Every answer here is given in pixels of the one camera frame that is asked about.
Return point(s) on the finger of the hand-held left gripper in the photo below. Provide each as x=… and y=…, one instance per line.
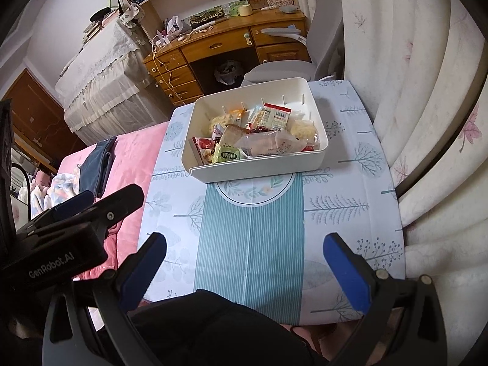
x=72, y=203
x=114, y=206

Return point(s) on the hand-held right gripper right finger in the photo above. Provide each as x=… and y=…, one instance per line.
x=349, y=274

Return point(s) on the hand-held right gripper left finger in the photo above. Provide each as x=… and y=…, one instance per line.
x=141, y=270

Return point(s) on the white plastic storage box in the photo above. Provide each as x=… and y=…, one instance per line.
x=312, y=160

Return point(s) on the green snack packet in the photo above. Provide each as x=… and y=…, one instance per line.
x=225, y=154

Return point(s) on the blue-topped yellow puff packet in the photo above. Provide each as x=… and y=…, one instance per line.
x=219, y=122

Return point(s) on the beige paper snack packet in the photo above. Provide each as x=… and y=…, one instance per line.
x=232, y=136

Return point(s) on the clear rice crisp packet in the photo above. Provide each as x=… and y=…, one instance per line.
x=304, y=130

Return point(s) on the clear packet of yellow cakes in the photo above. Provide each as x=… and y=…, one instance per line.
x=267, y=144

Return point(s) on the small white red-edged packet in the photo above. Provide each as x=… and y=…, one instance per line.
x=277, y=116

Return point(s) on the pastel floral blanket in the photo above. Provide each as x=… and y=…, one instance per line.
x=57, y=190

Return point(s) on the pink fleece garment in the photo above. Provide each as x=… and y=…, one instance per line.
x=112, y=247

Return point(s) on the dark blue folded clothing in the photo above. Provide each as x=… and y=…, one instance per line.
x=94, y=167

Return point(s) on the pink blanket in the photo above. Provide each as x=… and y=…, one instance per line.
x=131, y=160

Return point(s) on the tree print tablecloth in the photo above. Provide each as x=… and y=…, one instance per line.
x=343, y=206

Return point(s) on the person's black trousers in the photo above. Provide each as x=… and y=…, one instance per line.
x=213, y=331

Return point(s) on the brown wooden door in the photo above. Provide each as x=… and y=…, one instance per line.
x=34, y=114

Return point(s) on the lace covered furniture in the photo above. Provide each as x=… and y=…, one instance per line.
x=103, y=84

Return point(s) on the stack of books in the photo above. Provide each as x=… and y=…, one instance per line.
x=95, y=28

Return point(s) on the bin with plastic bag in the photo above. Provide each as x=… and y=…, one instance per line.
x=228, y=72

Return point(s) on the white plastic bag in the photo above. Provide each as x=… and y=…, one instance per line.
x=175, y=26

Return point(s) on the black round object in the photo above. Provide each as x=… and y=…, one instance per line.
x=100, y=14

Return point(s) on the floral fabric bag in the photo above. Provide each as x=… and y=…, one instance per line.
x=132, y=15

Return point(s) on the wooden desk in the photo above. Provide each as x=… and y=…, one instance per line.
x=225, y=44

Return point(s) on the dark printed box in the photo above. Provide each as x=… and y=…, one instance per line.
x=206, y=16

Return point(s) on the green round container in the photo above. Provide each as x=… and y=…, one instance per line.
x=235, y=8

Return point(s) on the beige tape roll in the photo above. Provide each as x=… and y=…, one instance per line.
x=246, y=10

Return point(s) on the grey office chair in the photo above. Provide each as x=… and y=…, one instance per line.
x=328, y=34

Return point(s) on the grey oval object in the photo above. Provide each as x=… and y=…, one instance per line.
x=288, y=8

